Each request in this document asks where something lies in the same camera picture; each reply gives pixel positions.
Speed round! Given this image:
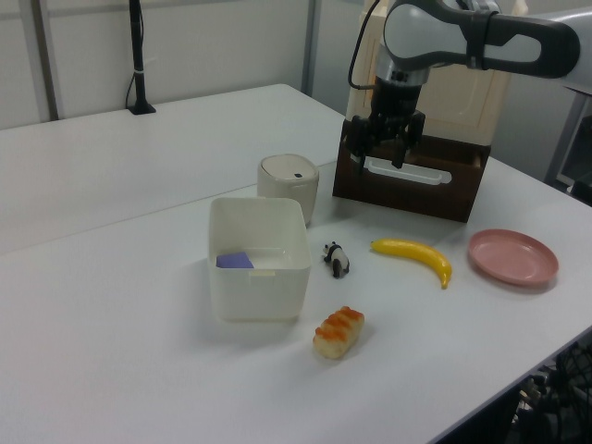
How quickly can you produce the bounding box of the small beige lidded bin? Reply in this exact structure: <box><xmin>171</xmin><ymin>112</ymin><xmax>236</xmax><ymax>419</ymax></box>
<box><xmin>256</xmin><ymin>154</ymin><xmax>321</xmax><ymax>228</ymax></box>

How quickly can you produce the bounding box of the panda figurine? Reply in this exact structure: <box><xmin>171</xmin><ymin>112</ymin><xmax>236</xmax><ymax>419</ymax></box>
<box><xmin>322</xmin><ymin>240</ymin><xmax>352</xmax><ymax>280</ymax></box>

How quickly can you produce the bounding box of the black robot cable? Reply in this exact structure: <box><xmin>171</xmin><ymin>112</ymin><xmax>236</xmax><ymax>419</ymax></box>
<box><xmin>348</xmin><ymin>0</ymin><xmax>381</xmax><ymax>90</ymax></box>

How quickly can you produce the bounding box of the pink plate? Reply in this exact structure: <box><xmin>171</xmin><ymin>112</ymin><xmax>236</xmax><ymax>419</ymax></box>
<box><xmin>467</xmin><ymin>228</ymin><xmax>560</xmax><ymax>289</ymax></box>

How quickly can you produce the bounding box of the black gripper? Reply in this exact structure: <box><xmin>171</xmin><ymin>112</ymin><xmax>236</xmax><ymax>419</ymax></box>
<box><xmin>349</xmin><ymin>76</ymin><xmax>427</xmax><ymax>176</ymax></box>

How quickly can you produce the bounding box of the grey metal frame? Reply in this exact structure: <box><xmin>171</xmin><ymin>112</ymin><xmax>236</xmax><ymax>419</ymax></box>
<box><xmin>544</xmin><ymin>81</ymin><xmax>592</xmax><ymax>207</ymax></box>

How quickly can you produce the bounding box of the cream toy cabinet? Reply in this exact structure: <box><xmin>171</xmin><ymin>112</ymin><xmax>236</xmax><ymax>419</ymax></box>
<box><xmin>345</xmin><ymin>0</ymin><xmax>529</xmax><ymax>145</ymax></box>

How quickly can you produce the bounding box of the brown wooden drawer box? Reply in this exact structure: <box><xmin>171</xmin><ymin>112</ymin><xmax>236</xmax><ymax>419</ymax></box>
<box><xmin>331</xmin><ymin>117</ymin><xmax>492</xmax><ymax>225</ymax></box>

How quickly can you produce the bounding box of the white plastic box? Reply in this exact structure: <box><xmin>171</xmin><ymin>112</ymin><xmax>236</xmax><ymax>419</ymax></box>
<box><xmin>207</xmin><ymin>196</ymin><xmax>314</xmax><ymax>324</ymax></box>

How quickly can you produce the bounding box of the yellow toy banana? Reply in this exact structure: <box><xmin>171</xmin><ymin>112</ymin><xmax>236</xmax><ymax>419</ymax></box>
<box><xmin>369</xmin><ymin>237</ymin><xmax>453</xmax><ymax>290</ymax></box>

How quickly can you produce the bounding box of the toy salmon roe sushi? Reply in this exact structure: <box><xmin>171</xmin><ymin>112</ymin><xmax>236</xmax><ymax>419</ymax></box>
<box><xmin>312</xmin><ymin>305</ymin><xmax>366</xmax><ymax>360</ymax></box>

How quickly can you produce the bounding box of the purple block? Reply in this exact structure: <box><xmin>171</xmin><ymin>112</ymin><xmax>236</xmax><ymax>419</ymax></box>
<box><xmin>216</xmin><ymin>251</ymin><xmax>256</xmax><ymax>270</ymax></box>

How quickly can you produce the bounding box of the black pole stand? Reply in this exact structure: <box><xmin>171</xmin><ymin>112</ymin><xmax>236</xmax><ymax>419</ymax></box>
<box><xmin>124</xmin><ymin>0</ymin><xmax>157</xmax><ymax>116</ymax></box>

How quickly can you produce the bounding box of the black chair under table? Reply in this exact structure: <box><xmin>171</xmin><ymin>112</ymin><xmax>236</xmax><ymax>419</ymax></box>
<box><xmin>511</xmin><ymin>323</ymin><xmax>592</xmax><ymax>444</ymax></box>

